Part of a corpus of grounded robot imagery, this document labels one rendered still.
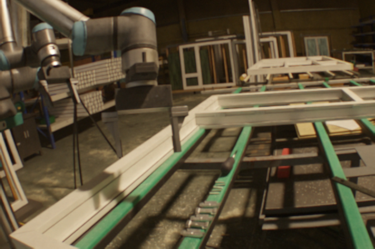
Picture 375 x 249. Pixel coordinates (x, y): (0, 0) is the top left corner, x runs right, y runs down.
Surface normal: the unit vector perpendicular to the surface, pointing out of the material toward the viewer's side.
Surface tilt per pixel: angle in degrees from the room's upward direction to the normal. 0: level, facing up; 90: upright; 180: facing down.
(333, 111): 90
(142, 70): 71
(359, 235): 0
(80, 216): 90
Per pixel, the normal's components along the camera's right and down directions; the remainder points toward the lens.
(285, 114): -0.35, 0.22
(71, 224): 0.93, -0.06
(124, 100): 0.26, -0.19
